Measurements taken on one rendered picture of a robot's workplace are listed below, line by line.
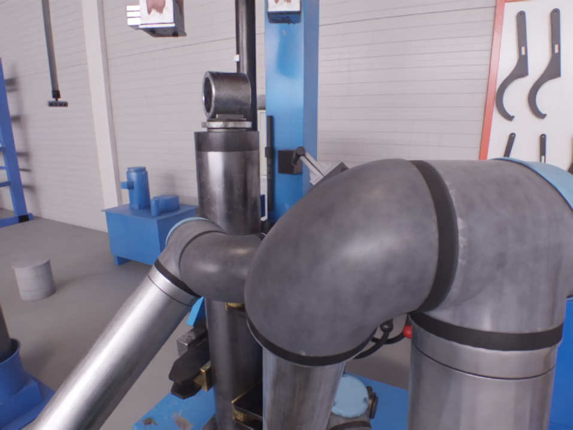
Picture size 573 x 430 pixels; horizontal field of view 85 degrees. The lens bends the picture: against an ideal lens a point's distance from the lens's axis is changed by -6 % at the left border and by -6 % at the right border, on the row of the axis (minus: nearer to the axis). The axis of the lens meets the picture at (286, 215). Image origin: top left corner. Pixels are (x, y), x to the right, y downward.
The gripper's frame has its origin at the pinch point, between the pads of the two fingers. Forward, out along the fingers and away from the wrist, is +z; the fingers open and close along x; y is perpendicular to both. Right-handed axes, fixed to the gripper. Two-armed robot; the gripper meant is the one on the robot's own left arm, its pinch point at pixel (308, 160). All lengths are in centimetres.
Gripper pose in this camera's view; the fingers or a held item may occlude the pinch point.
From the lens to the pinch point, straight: 100.5
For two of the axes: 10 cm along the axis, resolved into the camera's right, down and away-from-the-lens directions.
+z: -6.0, -7.1, 3.6
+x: -7.6, 6.5, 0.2
